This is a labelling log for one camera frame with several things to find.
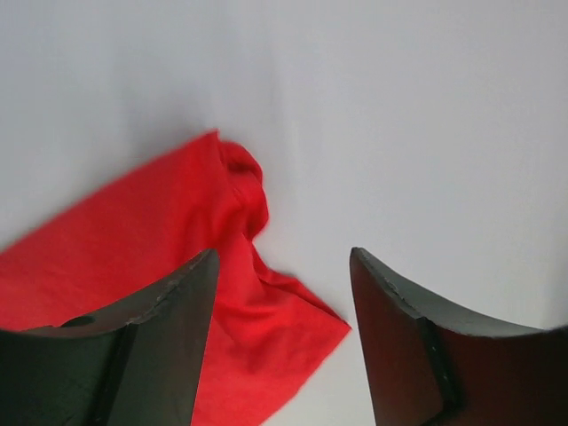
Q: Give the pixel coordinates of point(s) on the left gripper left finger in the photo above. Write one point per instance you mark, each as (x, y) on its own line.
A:
(136, 361)

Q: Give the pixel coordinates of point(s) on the red tank top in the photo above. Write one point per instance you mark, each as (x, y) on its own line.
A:
(269, 333)

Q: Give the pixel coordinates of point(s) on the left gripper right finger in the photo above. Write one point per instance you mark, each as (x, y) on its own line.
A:
(431, 361)

